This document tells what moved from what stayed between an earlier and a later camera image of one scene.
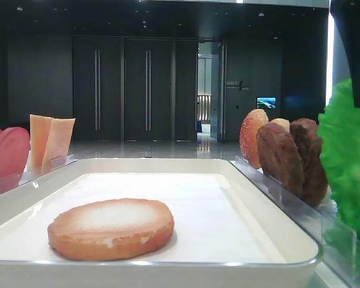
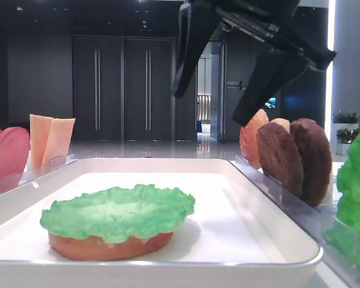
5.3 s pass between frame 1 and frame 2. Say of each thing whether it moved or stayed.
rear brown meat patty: stayed
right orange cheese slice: stayed
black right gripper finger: moved
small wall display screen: stayed
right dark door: stayed
